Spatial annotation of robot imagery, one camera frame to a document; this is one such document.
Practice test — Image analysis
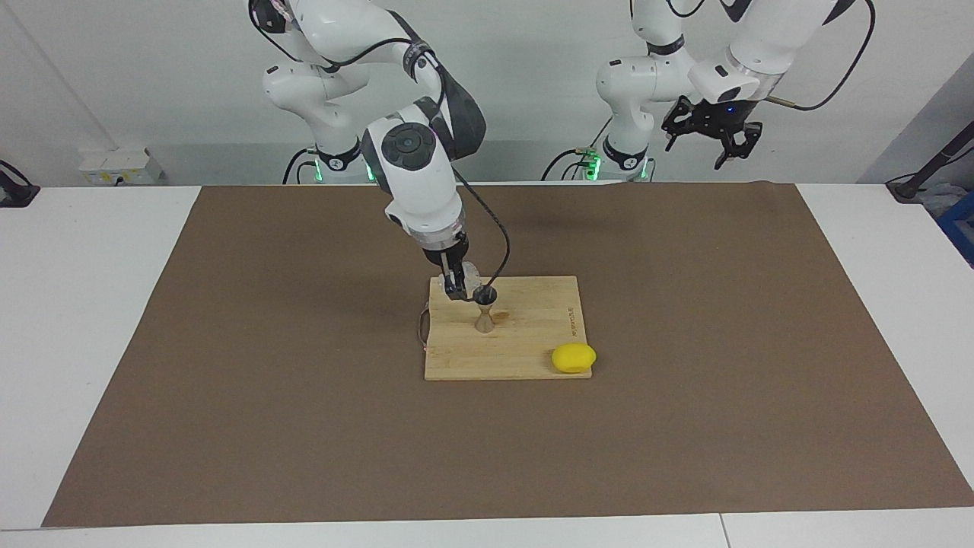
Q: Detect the brown paper table mat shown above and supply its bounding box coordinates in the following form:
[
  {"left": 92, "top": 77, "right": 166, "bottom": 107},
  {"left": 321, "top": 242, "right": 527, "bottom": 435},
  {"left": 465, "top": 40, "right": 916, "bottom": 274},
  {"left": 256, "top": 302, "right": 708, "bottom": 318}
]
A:
[{"left": 42, "top": 183, "right": 974, "bottom": 527}]

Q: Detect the black base cable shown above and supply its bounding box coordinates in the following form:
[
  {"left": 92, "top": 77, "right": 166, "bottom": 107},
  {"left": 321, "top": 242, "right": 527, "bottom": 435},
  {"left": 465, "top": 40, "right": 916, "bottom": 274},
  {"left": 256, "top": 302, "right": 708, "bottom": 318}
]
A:
[
  {"left": 541, "top": 114, "right": 610, "bottom": 183},
  {"left": 282, "top": 148, "right": 317, "bottom": 185}
]

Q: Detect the black left base cable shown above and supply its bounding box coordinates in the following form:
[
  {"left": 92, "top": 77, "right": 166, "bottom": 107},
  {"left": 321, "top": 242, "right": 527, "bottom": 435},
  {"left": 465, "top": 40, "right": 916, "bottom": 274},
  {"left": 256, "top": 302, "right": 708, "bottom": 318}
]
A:
[{"left": 541, "top": 114, "right": 610, "bottom": 183}]

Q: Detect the crumpled clear plastic bag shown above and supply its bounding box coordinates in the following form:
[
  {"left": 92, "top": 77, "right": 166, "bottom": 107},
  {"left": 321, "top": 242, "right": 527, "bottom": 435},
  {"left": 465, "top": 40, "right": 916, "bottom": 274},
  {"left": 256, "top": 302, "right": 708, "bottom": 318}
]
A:
[{"left": 909, "top": 183, "right": 961, "bottom": 218}]

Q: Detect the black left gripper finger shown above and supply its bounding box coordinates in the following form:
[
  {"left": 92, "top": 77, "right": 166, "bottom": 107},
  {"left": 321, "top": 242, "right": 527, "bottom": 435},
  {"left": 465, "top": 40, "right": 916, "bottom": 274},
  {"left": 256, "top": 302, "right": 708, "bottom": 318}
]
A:
[
  {"left": 660, "top": 113, "right": 695, "bottom": 154},
  {"left": 713, "top": 123, "right": 764, "bottom": 170}
]

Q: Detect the black right base cable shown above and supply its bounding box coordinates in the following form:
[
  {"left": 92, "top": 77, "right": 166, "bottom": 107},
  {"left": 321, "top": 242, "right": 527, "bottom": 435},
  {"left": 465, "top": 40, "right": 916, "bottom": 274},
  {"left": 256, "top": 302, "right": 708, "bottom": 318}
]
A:
[{"left": 282, "top": 148, "right": 317, "bottom": 185}]

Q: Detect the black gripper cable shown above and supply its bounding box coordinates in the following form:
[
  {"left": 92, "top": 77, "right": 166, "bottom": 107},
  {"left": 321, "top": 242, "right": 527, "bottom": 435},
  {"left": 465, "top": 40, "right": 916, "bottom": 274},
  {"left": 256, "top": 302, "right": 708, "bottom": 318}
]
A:
[
  {"left": 765, "top": 0, "right": 877, "bottom": 112},
  {"left": 255, "top": 0, "right": 511, "bottom": 299}
]

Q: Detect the yellow lemon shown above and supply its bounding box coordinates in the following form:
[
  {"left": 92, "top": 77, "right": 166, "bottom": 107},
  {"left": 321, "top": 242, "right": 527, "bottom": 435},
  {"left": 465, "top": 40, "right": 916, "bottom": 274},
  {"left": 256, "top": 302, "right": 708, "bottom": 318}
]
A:
[{"left": 552, "top": 342, "right": 598, "bottom": 375}]

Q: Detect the black tripod stand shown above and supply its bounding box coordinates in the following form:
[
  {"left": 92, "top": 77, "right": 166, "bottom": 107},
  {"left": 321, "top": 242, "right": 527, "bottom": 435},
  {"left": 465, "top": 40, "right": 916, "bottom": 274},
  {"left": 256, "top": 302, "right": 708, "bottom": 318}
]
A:
[{"left": 885, "top": 120, "right": 974, "bottom": 202}]

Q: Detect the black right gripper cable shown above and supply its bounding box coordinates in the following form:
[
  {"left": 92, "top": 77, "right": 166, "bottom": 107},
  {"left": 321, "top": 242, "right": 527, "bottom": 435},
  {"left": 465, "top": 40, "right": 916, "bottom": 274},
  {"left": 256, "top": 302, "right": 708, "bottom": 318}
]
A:
[{"left": 255, "top": 0, "right": 511, "bottom": 299}]

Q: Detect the bamboo cutting board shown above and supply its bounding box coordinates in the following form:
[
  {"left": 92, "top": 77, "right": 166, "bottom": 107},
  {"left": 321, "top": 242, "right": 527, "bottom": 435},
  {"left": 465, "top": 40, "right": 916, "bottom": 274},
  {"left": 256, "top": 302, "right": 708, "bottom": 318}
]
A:
[{"left": 417, "top": 276, "right": 593, "bottom": 381}]

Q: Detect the steel double jigger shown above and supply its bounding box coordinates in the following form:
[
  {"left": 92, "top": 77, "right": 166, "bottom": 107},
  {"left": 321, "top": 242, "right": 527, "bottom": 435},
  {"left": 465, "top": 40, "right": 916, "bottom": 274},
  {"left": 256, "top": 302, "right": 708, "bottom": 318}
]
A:
[{"left": 473, "top": 285, "right": 500, "bottom": 335}]

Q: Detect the blue box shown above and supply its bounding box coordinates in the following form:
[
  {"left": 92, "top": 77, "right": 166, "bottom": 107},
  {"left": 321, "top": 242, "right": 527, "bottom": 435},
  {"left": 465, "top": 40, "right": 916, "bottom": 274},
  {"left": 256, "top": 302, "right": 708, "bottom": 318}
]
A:
[{"left": 937, "top": 190, "right": 974, "bottom": 267}]

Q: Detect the white power strip box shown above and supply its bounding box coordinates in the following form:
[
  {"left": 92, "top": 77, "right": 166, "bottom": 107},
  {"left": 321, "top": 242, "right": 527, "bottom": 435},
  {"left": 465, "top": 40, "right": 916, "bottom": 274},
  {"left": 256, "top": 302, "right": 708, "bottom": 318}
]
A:
[{"left": 78, "top": 147, "right": 164, "bottom": 186}]

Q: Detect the black clamp stand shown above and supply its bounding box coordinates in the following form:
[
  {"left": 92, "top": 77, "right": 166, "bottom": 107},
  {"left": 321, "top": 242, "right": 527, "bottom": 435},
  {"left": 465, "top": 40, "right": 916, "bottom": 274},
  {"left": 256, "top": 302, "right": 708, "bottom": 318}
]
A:
[{"left": 0, "top": 158, "right": 40, "bottom": 208}]

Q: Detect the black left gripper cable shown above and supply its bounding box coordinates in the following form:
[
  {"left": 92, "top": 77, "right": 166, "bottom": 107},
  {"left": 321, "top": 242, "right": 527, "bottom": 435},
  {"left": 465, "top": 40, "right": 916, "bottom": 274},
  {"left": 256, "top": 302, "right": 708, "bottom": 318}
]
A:
[{"left": 765, "top": 0, "right": 877, "bottom": 112}]

